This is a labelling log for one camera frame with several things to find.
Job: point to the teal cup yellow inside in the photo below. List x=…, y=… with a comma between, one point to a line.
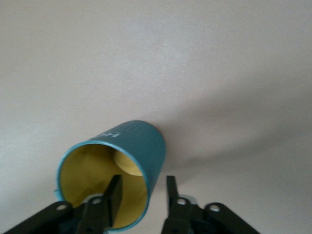
x=146, y=146

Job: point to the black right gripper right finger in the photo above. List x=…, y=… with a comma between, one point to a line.
x=174, y=209

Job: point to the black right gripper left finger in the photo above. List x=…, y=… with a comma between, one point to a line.
x=114, y=195

